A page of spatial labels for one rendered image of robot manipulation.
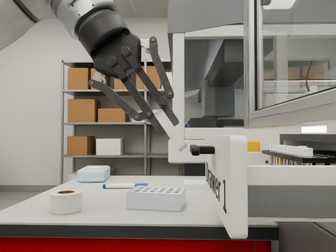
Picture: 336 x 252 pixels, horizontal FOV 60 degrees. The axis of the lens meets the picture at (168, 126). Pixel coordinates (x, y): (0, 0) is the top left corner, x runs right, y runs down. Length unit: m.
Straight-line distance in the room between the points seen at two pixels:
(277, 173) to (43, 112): 4.88
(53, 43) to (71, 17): 4.79
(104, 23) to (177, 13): 0.91
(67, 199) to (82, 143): 3.75
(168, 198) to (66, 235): 0.22
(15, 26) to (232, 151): 0.38
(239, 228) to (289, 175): 0.08
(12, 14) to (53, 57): 4.68
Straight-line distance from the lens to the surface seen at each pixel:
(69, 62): 4.52
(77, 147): 4.44
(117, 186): 0.93
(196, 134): 1.26
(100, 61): 0.47
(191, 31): 1.33
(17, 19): 0.53
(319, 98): 0.48
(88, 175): 1.06
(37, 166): 5.18
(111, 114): 4.34
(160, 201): 0.66
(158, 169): 4.66
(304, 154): 0.40
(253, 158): 0.59
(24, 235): 0.66
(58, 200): 0.67
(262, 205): 0.35
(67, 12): 0.48
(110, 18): 0.47
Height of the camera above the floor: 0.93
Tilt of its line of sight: 1 degrees up
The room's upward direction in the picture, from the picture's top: straight up
